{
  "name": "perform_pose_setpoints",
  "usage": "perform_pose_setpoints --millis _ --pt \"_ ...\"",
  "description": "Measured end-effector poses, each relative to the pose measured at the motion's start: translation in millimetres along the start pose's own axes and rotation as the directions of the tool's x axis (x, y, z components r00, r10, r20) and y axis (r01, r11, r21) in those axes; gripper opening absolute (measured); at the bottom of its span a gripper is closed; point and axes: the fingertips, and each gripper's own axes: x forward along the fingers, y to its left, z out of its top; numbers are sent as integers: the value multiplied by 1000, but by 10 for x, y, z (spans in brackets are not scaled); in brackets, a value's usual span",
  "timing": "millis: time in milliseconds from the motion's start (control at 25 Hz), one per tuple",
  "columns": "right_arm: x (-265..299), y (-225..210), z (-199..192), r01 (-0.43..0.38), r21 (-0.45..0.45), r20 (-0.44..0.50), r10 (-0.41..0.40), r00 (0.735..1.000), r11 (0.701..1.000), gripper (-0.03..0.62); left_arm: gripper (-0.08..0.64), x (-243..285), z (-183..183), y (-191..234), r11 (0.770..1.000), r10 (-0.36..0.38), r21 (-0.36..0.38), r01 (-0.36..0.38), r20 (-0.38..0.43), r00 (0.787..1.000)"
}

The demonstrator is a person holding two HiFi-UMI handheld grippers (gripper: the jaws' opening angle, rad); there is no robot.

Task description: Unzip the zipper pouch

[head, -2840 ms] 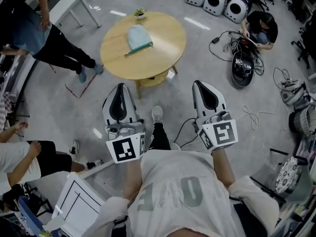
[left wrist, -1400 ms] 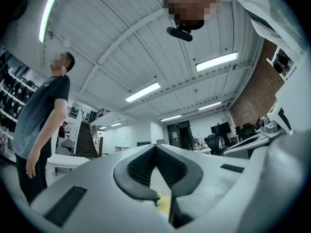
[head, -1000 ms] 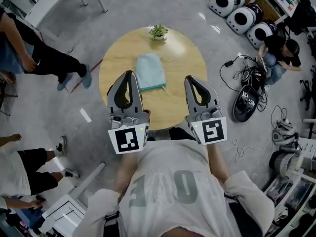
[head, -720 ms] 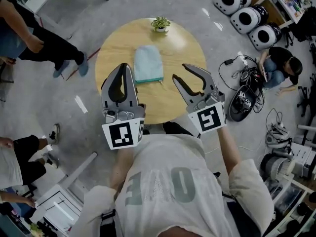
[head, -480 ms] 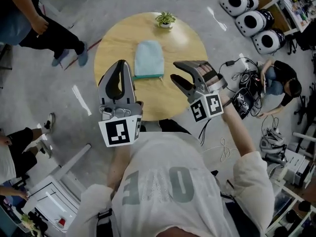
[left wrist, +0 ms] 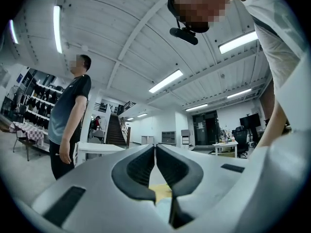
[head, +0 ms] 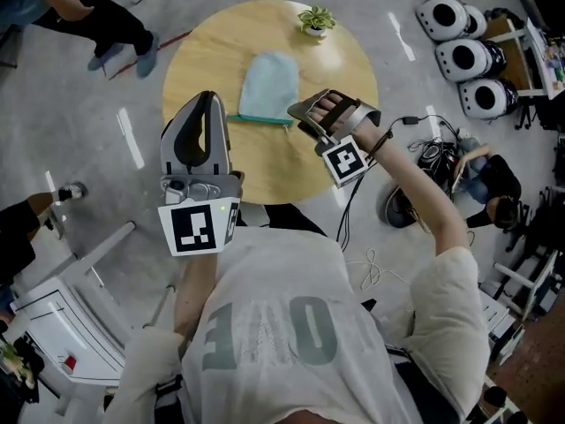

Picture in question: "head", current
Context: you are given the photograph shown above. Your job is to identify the white table with colourful items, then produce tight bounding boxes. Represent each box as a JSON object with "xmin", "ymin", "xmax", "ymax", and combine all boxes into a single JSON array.
[{"xmin": 524, "ymin": 15, "xmax": 565, "ymax": 102}]

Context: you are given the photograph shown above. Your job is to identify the person's white printed shirt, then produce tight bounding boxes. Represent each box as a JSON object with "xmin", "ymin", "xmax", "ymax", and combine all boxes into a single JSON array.
[{"xmin": 104, "ymin": 227, "xmax": 492, "ymax": 424}]

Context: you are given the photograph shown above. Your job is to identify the black round bag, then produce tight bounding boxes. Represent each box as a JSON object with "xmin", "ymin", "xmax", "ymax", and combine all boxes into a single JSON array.
[{"xmin": 385, "ymin": 183, "xmax": 428, "ymax": 230}]

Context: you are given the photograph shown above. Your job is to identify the person's left forearm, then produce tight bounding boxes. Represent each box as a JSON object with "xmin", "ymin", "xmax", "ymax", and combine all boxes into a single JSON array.
[{"xmin": 173, "ymin": 249, "xmax": 222, "ymax": 340}]

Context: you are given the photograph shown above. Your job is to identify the small potted green plant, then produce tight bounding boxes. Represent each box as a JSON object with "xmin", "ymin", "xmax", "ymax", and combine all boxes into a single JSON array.
[{"xmin": 297, "ymin": 5, "xmax": 337, "ymax": 39}]

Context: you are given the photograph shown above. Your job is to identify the white metal desk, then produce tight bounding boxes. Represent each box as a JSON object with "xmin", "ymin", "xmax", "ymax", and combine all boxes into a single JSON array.
[{"xmin": 8, "ymin": 220, "xmax": 139, "ymax": 389}]

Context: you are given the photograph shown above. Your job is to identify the white cable on floor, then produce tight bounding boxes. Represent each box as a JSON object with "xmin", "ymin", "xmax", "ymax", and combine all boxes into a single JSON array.
[{"xmin": 343, "ymin": 248, "xmax": 417, "ymax": 292}]

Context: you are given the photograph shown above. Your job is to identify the leafy green plant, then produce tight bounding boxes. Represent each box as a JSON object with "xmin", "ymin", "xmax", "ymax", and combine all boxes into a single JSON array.
[{"xmin": 0, "ymin": 339, "xmax": 37, "ymax": 390}]

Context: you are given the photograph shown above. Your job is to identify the dark cord wrist bracelet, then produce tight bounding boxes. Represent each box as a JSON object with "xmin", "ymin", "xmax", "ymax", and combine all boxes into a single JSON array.
[{"xmin": 367, "ymin": 128, "xmax": 395, "ymax": 159}]

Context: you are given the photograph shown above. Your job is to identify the black office chair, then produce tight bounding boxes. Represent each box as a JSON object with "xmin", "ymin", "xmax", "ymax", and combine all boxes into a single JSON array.
[{"xmin": 502, "ymin": 185, "xmax": 565, "ymax": 267}]

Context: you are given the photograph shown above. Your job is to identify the bundle of black cables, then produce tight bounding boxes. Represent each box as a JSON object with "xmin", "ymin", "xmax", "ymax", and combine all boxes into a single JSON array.
[{"xmin": 416, "ymin": 138, "xmax": 461, "ymax": 172}]

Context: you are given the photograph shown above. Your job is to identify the white dome backpack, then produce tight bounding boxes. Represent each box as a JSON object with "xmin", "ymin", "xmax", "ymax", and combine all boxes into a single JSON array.
[
  {"xmin": 463, "ymin": 4, "xmax": 489, "ymax": 40},
  {"xmin": 457, "ymin": 77, "xmax": 520, "ymax": 121},
  {"xmin": 415, "ymin": 0, "xmax": 470, "ymax": 43},
  {"xmin": 433, "ymin": 37, "xmax": 507, "ymax": 84}
]

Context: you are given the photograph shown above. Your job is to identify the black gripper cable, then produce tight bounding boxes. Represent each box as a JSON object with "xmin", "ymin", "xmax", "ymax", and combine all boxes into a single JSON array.
[{"xmin": 335, "ymin": 178, "xmax": 368, "ymax": 249}]

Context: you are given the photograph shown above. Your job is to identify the black harness strap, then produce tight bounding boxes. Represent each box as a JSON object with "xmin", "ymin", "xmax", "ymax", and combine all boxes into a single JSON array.
[{"xmin": 151, "ymin": 372, "xmax": 185, "ymax": 424}]

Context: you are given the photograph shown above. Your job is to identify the brown cardboard board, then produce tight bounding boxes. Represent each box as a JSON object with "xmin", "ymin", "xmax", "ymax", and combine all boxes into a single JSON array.
[{"xmin": 479, "ymin": 15, "xmax": 538, "ymax": 99}]

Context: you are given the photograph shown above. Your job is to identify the person's right forearm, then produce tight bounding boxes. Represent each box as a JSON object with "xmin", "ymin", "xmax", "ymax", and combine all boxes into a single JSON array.
[{"xmin": 352, "ymin": 123, "xmax": 471, "ymax": 256}]

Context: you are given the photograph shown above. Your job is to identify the person's right hand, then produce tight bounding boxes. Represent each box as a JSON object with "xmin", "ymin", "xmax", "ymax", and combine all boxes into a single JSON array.
[{"xmin": 306, "ymin": 94, "xmax": 357, "ymax": 134}]

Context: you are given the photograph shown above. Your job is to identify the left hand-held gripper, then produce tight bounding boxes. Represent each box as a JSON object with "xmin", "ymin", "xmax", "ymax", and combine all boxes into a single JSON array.
[{"xmin": 157, "ymin": 90, "xmax": 245, "ymax": 258}]

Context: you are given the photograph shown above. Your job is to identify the white metal frame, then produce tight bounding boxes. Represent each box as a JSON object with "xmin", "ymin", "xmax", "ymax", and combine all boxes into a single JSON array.
[{"xmin": 478, "ymin": 248, "xmax": 565, "ymax": 364}]

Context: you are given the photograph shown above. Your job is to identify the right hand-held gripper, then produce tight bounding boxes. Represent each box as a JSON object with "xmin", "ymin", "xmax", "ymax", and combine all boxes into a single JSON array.
[{"xmin": 286, "ymin": 88, "xmax": 382, "ymax": 190}]

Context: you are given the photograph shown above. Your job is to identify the light blue zipper pouch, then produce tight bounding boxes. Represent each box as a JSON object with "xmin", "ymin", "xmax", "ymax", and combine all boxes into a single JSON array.
[{"xmin": 225, "ymin": 50, "xmax": 301, "ymax": 128}]

